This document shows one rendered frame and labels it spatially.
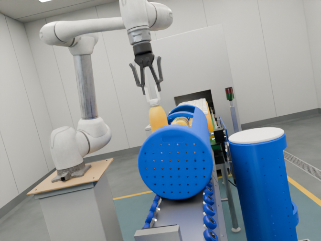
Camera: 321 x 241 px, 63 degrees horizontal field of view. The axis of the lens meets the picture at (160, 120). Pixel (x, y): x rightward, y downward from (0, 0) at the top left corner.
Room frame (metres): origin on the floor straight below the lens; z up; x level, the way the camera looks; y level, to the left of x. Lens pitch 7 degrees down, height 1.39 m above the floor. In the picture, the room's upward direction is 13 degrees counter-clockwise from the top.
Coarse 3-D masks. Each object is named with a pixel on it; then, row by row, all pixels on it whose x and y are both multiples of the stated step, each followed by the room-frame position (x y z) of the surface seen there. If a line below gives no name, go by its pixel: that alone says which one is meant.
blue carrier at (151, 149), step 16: (176, 112) 1.40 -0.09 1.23; (192, 112) 1.80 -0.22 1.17; (160, 128) 1.00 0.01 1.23; (176, 128) 0.96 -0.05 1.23; (192, 128) 1.01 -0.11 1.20; (144, 144) 0.98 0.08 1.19; (176, 144) 0.96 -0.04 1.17; (192, 144) 0.95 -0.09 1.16; (208, 144) 0.99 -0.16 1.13; (144, 160) 0.98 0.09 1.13; (160, 160) 0.97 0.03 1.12; (176, 160) 0.96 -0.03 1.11; (192, 160) 0.95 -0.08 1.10; (208, 160) 0.94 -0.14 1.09; (144, 176) 0.98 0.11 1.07; (160, 176) 0.97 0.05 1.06; (176, 176) 0.96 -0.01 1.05; (192, 176) 0.95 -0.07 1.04; (208, 176) 0.94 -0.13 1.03; (160, 192) 0.97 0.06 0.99; (176, 192) 0.96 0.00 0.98; (192, 192) 0.95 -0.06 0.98
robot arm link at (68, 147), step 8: (64, 128) 1.45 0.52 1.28; (72, 128) 1.49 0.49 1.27; (56, 136) 1.42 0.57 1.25; (64, 136) 1.42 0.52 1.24; (72, 136) 1.44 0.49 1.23; (80, 136) 1.49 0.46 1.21; (56, 144) 1.41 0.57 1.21; (64, 144) 1.41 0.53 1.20; (72, 144) 1.43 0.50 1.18; (80, 144) 1.47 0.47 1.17; (88, 144) 1.51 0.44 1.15; (56, 152) 1.40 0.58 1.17; (64, 152) 1.40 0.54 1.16; (72, 152) 1.42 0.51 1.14; (80, 152) 1.46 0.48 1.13; (56, 160) 1.41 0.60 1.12; (64, 160) 1.40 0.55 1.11; (72, 160) 1.41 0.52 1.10; (80, 160) 1.46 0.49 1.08; (56, 168) 1.43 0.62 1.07; (64, 168) 1.40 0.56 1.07
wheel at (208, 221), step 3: (204, 216) 0.75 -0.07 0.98; (207, 216) 0.75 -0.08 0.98; (210, 216) 0.76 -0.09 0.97; (204, 219) 0.74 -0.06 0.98; (207, 219) 0.73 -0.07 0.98; (210, 219) 0.74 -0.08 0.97; (213, 219) 0.75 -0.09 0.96; (204, 222) 0.73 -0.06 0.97; (207, 222) 0.73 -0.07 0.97; (210, 222) 0.73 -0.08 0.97; (213, 222) 0.74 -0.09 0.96; (207, 225) 0.72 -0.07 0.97; (210, 225) 0.72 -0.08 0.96; (213, 225) 0.72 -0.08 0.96; (216, 225) 0.74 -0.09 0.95; (210, 228) 0.72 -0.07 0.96; (213, 228) 0.72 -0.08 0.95
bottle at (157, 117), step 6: (150, 108) 1.08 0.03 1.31; (156, 108) 1.06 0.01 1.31; (162, 108) 1.08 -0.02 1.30; (150, 114) 1.06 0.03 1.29; (156, 114) 1.05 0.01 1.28; (162, 114) 1.06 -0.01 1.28; (150, 120) 1.07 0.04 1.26; (156, 120) 1.05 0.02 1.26; (162, 120) 1.05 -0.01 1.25; (156, 126) 1.05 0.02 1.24; (162, 126) 1.05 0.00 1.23
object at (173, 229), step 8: (176, 224) 0.57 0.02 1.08; (136, 232) 0.56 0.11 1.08; (144, 232) 0.55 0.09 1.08; (152, 232) 0.54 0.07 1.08; (160, 232) 0.54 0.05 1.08; (168, 232) 0.53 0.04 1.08; (176, 232) 0.53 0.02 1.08; (136, 240) 0.54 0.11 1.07; (144, 240) 0.54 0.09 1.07; (152, 240) 0.54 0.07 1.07; (160, 240) 0.54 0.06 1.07; (168, 240) 0.53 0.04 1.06; (176, 240) 0.53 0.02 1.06
